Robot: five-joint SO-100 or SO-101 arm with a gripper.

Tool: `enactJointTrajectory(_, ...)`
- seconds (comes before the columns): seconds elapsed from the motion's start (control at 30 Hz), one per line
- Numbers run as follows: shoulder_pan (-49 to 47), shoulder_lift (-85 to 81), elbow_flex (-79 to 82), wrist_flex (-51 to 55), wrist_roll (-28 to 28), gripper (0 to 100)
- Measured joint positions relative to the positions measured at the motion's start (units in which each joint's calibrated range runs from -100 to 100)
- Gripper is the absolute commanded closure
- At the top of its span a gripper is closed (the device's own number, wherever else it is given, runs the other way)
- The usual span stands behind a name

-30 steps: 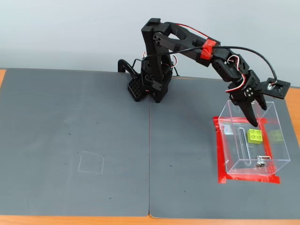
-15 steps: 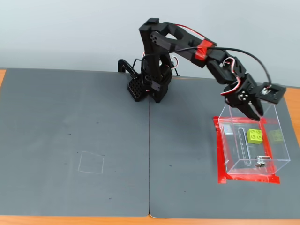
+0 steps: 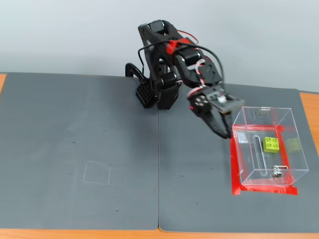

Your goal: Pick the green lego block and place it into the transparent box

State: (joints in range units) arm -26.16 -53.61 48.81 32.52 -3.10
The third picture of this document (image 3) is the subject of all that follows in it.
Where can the gray mat with chalk square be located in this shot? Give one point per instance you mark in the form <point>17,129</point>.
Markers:
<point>74,186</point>

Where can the silver metal latch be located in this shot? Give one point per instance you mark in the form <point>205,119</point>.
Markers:
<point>276,171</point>

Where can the transparent acrylic box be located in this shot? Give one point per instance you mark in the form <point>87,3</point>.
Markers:
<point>270,159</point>

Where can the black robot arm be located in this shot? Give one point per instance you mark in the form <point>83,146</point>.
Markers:
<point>172,62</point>

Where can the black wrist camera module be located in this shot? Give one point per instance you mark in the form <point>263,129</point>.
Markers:
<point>225,100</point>

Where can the small white label sticker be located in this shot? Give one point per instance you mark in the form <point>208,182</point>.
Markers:
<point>241,137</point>

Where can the gray mat under box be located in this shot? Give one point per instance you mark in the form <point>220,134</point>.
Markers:
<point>194,186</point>

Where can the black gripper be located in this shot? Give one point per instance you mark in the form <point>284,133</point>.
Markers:
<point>201,105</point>

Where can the red tape frame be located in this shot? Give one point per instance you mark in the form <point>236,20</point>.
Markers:
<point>233,174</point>

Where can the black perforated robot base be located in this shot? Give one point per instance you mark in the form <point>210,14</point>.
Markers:
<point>144,94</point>

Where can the black table clamp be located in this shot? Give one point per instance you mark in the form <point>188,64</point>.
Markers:
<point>130,69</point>

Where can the green lego block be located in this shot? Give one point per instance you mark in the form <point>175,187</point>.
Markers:
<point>271,145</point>

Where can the red tape band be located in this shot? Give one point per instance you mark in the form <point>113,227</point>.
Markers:
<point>172,46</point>

